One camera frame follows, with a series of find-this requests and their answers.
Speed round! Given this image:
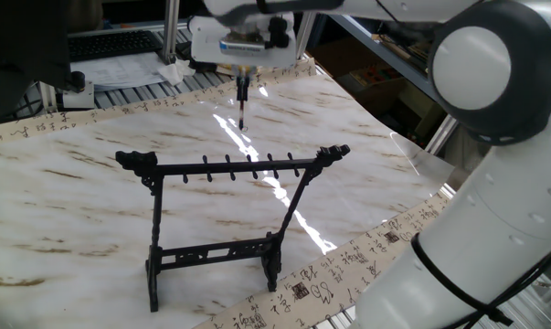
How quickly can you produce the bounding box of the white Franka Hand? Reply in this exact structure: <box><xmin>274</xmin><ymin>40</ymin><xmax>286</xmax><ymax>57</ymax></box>
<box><xmin>187</xmin><ymin>13</ymin><xmax>298</xmax><ymax>102</ymax></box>

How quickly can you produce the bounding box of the brown calligraphy brush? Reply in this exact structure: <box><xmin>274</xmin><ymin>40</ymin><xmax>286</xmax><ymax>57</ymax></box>
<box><xmin>238</xmin><ymin>98</ymin><xmax>249</xmax><ymax>133</ymax></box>

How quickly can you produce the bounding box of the black wooden pen rack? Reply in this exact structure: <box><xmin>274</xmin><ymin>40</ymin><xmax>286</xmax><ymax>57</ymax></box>
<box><xmin>114</xmin><ymin>143</ymin><xmax>352</xmax><ymax>313</ymax></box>

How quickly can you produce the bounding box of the white tissue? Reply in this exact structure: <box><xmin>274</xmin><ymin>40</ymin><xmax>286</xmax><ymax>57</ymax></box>
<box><xmin>158</xmin><ymin>58</ymin><xmax>197</xmax><ymax>87</ymax></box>

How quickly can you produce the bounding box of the brown cardboard box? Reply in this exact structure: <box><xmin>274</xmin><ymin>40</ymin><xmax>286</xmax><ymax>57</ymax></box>
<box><xmin>311</xmin><ymin>36</ymin><xmax>422</xmax><ymax>138</ymax></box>

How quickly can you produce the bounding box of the printed paper stack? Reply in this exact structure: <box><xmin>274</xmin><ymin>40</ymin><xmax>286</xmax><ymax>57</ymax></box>
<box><xmin>69</xmin><ymin>50</ymin><xmax>174</xmax><ymax>92</ymax></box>

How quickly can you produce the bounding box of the colourful printed box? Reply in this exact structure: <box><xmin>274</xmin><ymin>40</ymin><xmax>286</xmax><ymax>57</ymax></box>
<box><xmin>347</xmin><ymin>63</ymin><xmax>407</xmax><ymax>90</ymax></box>

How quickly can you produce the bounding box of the black computer keyboard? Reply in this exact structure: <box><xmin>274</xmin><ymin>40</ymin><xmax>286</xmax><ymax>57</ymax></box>
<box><xmin>67</xmin><ymin>29</ymin><xmax>164</xmax><ymax>64</ymax></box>

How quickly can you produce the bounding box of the grey blue shelf beam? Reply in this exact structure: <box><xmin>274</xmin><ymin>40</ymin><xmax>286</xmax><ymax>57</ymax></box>
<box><xmin>329</xmin><ymin>13</ymin><xmax>440</xmax><ymax>104</ymax></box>

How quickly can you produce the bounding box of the glossy marble pattern sheet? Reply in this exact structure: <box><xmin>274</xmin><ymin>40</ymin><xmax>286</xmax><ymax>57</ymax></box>
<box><xmin>0</xmin><ymin>72</ymin><xmax>457</xmax><ymax>329</ymax></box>

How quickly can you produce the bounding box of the beige calligraphy paper scroll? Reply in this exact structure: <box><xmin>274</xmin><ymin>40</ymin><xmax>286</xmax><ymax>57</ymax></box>
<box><xmin>0</xmin><ymin>58</ymin><xmax>454</xmax><ymax>329</ymax></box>

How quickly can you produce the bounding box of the black computer monitor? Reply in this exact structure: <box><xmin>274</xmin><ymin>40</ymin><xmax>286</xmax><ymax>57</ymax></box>
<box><xmin>0</xmin><ymin>0</ymin><xmax>73</xmax><ymax>118</ymax></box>

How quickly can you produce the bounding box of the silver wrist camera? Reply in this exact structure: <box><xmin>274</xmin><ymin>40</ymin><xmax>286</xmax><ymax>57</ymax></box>
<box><xmin>218</xmin><ymin>38</ymin><xmax>268</xmax><ymax>57</ymax></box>

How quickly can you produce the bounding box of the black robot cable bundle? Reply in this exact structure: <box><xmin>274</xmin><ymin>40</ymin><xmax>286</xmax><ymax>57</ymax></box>
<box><xmin>254</xmin><ymin>0</ymin><xmax>551</xmax><ymax>329</ymax></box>

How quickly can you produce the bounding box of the aluminium frame post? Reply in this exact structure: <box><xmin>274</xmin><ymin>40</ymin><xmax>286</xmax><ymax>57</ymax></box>
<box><xmin>295</xmin><ymin>12</ymin><xmax>317</xmax><ymax>60</ymax></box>
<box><xmin>162</xmin><ymin>0</ymin><xmax>181</xmax><ymax>64</ymax></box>

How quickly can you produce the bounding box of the white bracket black knob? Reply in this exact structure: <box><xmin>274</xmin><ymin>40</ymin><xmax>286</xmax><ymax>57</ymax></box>
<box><xmin>55</xmin><ymin>70</ymin><xmax>96</xmax><ymax>111</ymax></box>

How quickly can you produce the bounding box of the white slanted post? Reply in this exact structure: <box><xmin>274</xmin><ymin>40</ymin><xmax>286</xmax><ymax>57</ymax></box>
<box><xmin>423</xmin><ymin>113</ymin><xmax>460</xmax><ymax>156</ymax></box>

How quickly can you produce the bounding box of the black cable strap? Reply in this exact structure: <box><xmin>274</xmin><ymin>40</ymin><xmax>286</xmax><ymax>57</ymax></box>
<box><xmin>410</xmin><ymin>233</ymin><xmax>514</xmax><ymax>326</ymax></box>

